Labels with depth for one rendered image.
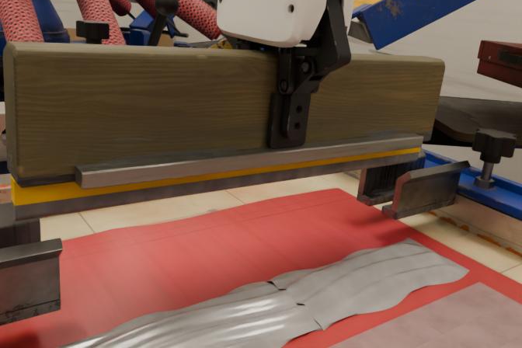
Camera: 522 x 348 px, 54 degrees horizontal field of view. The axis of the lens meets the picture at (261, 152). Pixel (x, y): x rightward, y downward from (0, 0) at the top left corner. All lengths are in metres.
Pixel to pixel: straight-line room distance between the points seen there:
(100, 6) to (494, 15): 2.00
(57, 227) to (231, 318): 0.20
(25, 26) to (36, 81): 0.54
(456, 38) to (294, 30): 2.39
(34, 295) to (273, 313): 0.16
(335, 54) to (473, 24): 2.34
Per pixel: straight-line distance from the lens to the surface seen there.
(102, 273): 0.44
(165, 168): 0.32
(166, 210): 0.54
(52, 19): 1.15
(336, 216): 0.57
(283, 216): 0.55
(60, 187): 0.32
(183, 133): 0.33
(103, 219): 0.52
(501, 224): 0.58
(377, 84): 0.43
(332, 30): 0.33
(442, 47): 2.73
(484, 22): 2.62
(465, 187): 0.59
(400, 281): 0.45
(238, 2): 0.37
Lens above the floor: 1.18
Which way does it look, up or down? 18 degrees down
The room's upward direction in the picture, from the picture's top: 6 degrees clockwise
